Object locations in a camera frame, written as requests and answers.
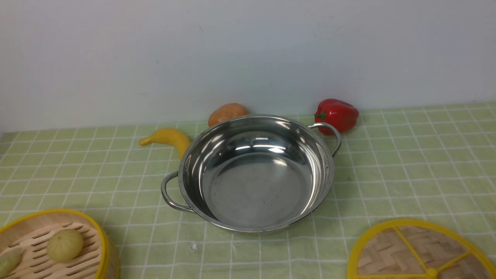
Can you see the bamboo steamer basket yellow rim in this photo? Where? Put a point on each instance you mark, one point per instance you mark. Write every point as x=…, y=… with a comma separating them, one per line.
x=98, y=259

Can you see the woven bamboo steamer lid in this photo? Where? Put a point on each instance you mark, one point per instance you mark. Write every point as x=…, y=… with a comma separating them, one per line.
x=416, y=249

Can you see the orange round fruit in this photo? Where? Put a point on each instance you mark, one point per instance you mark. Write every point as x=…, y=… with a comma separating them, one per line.
x=226, y=112

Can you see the yellow banana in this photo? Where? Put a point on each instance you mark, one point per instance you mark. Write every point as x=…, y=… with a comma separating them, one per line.
x=169, y=136

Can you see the red bell pepper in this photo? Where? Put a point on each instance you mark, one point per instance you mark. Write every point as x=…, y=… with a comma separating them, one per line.
x=341, y=115

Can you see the green checkered tablecloth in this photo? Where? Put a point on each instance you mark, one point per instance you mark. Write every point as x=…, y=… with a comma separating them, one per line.
x=431, y=163

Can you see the yellow-green round bun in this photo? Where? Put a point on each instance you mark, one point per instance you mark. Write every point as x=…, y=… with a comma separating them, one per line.
x=65, y=245

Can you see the pale green dumpling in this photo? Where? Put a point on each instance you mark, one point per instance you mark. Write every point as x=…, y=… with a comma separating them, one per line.
x=9, y=261

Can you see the stainless steel two-handled pot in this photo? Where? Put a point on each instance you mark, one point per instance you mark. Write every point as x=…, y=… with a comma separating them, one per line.
x=255, y=173

